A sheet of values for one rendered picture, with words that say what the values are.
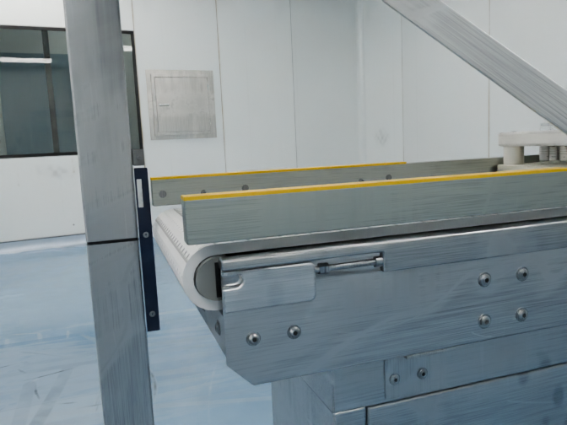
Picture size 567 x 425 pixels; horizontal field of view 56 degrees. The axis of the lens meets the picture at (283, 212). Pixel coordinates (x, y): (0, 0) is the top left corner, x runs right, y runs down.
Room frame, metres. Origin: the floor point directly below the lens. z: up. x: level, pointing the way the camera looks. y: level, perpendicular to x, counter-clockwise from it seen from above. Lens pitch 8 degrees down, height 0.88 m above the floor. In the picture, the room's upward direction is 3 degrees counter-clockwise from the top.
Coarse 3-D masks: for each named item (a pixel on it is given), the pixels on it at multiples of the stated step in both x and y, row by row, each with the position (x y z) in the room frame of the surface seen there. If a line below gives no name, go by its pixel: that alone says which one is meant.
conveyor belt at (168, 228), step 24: (168, 216) 0.57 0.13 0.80; (480, 216) 0.45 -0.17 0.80; (504, 216) 0.46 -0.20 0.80; (528, 216) 0.47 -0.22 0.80; (552, 216) 0.48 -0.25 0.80; (168, 240) 0.48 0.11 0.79; (240, 240) 0.39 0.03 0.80; (264, 240) 0.39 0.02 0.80; (288, 240) 0.40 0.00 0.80; (312, 240) 0.40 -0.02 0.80; (336, 240) 0.41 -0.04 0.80; (192, 264) 0.38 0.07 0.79; (192, 288) 0.38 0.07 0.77
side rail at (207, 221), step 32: (320, 192) 0.39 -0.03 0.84; (352, 192) 0.40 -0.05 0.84; (384, 192) 0.41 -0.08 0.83; (416, 192) 0.41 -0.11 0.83; (448, 192) 0.42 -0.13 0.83; (480, 192) 0.43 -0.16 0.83; (512, 192) 0.44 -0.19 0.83; (544, 192) 0.45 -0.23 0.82; (192, 224) 0.36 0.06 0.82; (224, 224) 0.37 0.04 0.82; (256, 224) 0.37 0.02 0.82; (288, 224) 0.38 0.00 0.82; (320, 224) 0.39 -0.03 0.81; (352, 224) 0.40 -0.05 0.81; (384, 224) 0.41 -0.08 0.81
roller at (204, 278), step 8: (208, 256) 0.38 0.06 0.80; (216, 256) 0.38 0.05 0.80; (200, 264) 0.38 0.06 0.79; (208, 264) 0.37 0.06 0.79; (216, 264) 0.37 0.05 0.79; (200, 272) 0.37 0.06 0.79; (208, 272) 0.37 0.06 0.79; (216, 272) 0.37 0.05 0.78; (200, 280) 0.37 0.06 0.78; (208, 280) 0.37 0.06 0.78; (216, 280) 0.37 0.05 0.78; (200, 288) 0.37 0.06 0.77; (208, 288) 0.37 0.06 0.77; (216, 288) 0.37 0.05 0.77; (208, 296) 0.37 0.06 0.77; (216, 296) 0.37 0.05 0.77
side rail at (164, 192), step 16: (448, 160) 0.74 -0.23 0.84; (464, 160) 0.75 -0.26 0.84; (480, 160) 0.76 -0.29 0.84; (496, 160) 0.77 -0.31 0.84; (528, 160) 0.79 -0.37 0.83; (208, 176) 0.64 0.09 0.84; (224, 176) 0.64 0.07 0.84; (240, 176) 0.65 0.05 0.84; (256, 176) 0.66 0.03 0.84; (272, 176) 0.66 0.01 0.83; (288, 176) 0.67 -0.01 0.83; (304, 176) 0.67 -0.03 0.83; (320, 176) 0.68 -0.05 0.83; (336, 176) 0.69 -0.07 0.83; (352, 176) 0.70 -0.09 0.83; (368, 176) 0.70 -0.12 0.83; (384, 176) 0.71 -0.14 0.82; (400, 176) 0.72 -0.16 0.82; (416, 176) 0.73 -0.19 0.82; (160, 192) 0.62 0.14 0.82; (176, 192) 0.62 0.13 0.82; (192, 192) 0.63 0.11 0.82; (208, 192) 0.64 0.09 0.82
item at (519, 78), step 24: (384, 0) 0.43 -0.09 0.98; (408, 0) 0.42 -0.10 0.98; (432, 0) 0.42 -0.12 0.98; (432, 24) 0.42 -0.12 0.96; (456, 24) 0.41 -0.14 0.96; (456, 48) 0.41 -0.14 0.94; (480, 48) 0.41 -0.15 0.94; (504, 48) 0.40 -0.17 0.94; (480, 72) 0.41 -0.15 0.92; (504, 72) 0.40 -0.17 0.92; (528, 72) 0.40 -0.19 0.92; (528, 96) 0.40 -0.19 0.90; (552, 96) 0.39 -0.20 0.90; (552, 120) 0.39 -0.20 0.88
